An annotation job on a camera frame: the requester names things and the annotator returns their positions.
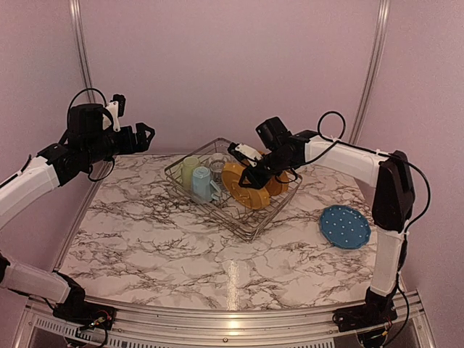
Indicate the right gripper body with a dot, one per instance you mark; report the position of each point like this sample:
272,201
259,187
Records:
276,164

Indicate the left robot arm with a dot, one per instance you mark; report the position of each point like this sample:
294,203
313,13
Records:
93,135

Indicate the blue dotted plate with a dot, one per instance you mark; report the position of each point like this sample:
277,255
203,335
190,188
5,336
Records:
344,227

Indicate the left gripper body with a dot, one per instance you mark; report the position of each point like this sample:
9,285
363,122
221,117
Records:
125,146

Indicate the front aluminium rail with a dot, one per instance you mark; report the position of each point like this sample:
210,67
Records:
137,325

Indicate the wire dish rack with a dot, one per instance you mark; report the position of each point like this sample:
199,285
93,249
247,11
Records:
244,211

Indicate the yellow plate front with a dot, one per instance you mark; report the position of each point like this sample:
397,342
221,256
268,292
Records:
230,178

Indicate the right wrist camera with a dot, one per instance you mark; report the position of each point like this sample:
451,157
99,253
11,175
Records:
245,154

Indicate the yellow plate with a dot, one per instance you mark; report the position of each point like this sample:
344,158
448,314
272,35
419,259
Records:
230,178
274,187

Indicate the yellow plate back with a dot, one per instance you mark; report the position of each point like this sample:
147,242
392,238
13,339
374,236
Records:
274,187

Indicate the white ribbed bowl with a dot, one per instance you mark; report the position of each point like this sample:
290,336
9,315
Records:
218,157

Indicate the clear glass front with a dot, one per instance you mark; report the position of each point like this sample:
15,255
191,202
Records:
216,168

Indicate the green mug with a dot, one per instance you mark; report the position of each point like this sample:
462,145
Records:
189,164

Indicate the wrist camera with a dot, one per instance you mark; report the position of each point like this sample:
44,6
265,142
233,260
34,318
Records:
113,111
245,154

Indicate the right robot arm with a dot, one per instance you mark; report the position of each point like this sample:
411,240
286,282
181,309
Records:
394,196

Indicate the aluminium post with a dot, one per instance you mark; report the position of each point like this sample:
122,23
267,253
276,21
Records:
80,43
374,64

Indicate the right aluminium post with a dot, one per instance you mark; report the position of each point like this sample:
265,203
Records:
374,64

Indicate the light blue mug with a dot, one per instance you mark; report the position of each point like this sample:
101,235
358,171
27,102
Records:
204,186

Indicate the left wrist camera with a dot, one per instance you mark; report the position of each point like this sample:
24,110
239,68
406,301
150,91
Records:
113,111

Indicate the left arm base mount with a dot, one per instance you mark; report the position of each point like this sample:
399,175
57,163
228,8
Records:
86,313

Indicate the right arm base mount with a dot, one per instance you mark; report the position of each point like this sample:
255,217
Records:
362,316

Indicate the left aluminium post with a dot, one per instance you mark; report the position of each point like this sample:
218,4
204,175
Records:
80,43

